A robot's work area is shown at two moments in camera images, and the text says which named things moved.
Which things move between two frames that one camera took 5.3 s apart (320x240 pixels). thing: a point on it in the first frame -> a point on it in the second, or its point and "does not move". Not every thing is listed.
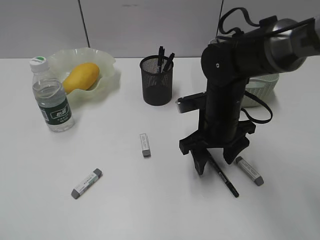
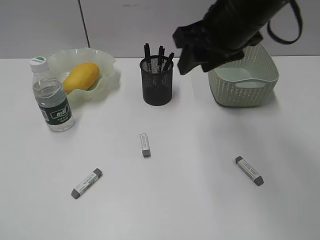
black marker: [222, 174] -> [147, 57]
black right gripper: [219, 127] -> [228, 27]
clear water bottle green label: [51, 97] does not move
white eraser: [248, 171] does not move
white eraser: [76, 191] does not move
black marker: [161, 58] does not move
